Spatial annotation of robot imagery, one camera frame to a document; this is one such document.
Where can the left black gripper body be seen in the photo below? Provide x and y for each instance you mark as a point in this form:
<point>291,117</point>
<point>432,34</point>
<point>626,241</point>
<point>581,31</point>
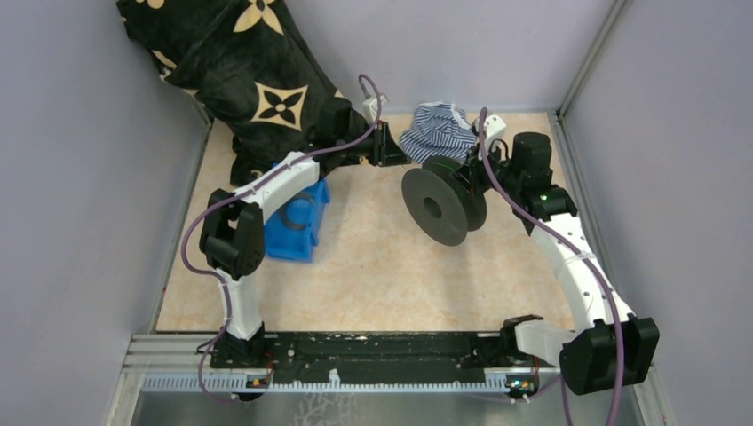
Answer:
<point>368,148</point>

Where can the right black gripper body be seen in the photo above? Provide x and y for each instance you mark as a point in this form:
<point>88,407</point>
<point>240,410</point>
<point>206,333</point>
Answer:
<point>479,175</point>

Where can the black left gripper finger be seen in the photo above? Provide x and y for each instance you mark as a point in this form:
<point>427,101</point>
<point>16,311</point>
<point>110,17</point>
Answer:
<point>384,140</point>
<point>389,159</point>

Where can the black cable spool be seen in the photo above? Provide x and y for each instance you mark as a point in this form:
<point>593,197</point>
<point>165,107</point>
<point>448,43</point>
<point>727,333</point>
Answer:
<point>439,204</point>

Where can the blue plastic bin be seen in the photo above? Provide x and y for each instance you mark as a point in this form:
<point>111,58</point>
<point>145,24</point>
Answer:
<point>292,232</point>

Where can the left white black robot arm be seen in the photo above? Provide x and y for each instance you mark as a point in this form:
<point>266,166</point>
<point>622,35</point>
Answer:
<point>232,227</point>

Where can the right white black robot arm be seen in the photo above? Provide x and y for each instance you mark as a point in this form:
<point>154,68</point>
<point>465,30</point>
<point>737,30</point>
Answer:
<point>610,345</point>

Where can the blue white striped cloth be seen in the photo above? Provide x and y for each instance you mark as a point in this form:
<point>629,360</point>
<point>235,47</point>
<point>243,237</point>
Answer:
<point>437,128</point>

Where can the black beige floral blanket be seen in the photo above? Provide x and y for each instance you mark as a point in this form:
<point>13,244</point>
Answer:
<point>247,64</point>

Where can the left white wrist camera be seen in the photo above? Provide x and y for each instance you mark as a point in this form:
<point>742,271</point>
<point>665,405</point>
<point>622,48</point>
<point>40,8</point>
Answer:
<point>370,107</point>

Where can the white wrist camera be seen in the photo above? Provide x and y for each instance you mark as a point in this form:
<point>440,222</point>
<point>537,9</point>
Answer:
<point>370,107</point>
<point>494,127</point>

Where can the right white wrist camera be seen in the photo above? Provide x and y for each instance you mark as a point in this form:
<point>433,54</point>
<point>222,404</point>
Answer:
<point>494,127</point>

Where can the aluminium frame rail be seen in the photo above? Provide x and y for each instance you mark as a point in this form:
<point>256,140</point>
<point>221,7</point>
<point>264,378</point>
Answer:
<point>164,353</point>

